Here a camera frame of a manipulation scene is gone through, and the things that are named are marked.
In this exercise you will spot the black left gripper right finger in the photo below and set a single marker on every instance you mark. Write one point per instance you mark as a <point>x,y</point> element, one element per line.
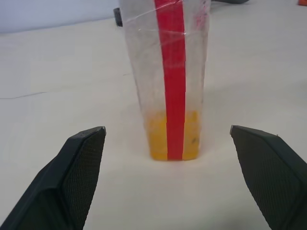
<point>271,177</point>

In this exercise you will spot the small black cylinder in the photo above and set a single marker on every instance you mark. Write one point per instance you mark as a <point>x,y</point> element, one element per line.
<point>118,17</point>

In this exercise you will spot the small orange object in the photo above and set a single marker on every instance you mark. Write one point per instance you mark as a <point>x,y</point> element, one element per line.
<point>302,2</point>

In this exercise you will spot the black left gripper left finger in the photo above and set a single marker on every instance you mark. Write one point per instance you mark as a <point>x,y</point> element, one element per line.
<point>60,182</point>

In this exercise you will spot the dark grey object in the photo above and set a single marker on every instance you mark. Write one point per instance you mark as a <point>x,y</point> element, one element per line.
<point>232,1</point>

